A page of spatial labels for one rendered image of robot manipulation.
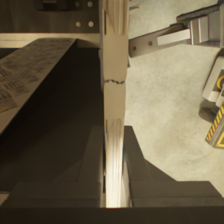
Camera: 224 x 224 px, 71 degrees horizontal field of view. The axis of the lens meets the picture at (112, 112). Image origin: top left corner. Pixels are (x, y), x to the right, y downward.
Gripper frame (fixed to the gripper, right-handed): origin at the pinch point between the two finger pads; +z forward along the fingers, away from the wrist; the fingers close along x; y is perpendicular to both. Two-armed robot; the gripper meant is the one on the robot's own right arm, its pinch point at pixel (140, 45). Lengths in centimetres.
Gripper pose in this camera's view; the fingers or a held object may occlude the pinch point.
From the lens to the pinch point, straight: 27.1
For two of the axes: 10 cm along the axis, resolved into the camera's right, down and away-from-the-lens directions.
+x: -0.1, -4.3, 9.0
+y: 2.8, 8.6, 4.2
